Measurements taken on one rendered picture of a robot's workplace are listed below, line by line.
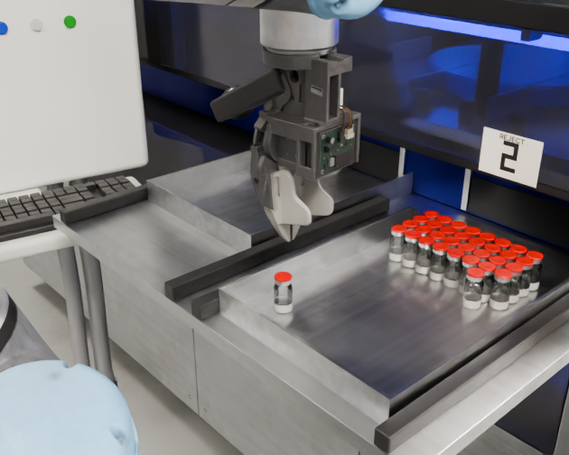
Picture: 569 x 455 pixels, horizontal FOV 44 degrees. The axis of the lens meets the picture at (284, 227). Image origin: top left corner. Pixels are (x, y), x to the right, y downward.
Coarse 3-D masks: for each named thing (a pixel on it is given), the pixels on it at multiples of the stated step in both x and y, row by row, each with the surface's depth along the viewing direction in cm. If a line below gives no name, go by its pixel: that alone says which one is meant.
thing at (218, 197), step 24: (192, 168) 115; (216, 168) 118; (240, 168) 122; (168, 192) 106; (192, 192) 114; (216, 192) 114; (240, 192) 114; (336, 192) 114; (360, 192) 106; (384, 192) 110; (408, 192) 114; (192, 216) 103; (216, 216) 98; (240, 216) 106; (264, 216) 106; (312, 216) 100; (240, 240) 95; (264, 240) 95
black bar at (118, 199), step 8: (144, 184) 112; (120, 192) 109; (128, 192) 109; (136, 192) 110; (144, 192) 111; (96, 200) 107; (104, 200) 107; (112, 200) 108; (120, 200) 108; (128, 200) 110; (136, 200) 111; (64, 208) 104; (72, 208) 104; (80, 208) 104; (88, 208) 105; (96, 208) 106; (104, 208) 107; (112, 208) 108; (64, 216) 103; (72, 216) 104; (80, 216) 105; (88, 216) 106
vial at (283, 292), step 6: (276, 282) 80; (288, 282) 80; (276, 288) 81; (282, 288) 80; (288, 288) 80; (276, 294) 81; (282, 294) 80; (288, 294) 81; (276, 300) 81; (282, 300) 81; (288, 300) 81; (276, 306) 82; (282, 306) 81; (288, 306) 81; (282, 312) 82
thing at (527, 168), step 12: (492, 132) 90; (504, 132) 89; (492, 144) 91; (504, 144) 90; (528, 144) 87; (540, 144) 86; (480, 156) 93; (492, 156) 91; (528, 156) 87; (540, 156) 86; (480, 168) 93; (492, 168) 92; (516, 168) 89; (528, 168) 88; (516, 180) 90; (528, 180) 88
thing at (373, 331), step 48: (336, 240) 92; (384, 240) 99; (240, 288) 83; (336, 288) 87; (384, 288) 87; (432, 288) 87; (288, 336) 73; (336, 336) 78; (384, 336) 78; (432, 336) 78; (480, 336) 72; (336, 384) 69; (384, 384) 70; (432, 384) 68
